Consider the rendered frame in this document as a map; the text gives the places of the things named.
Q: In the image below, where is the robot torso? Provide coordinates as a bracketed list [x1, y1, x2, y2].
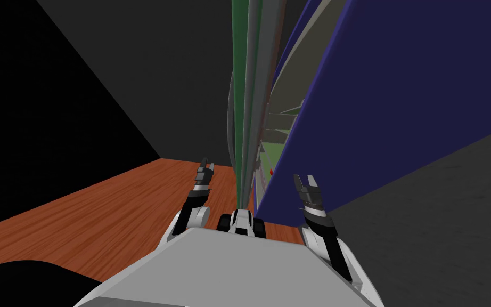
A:
[72, 208, 386, 307]

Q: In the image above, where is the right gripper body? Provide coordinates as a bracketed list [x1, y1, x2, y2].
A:
[297, 185, 325, 210]

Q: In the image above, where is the green grey fridge door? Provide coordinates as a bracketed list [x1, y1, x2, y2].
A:
[230, 0, 290, 211]

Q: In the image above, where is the grey curved door handle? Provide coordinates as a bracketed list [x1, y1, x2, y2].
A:
[226, 70, 238, 169]

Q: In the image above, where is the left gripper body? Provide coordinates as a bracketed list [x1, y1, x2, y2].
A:
[193, 166, 215, 188]

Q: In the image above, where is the blue fridge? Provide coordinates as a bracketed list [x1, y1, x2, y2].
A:
[251, 0, 491, 225]

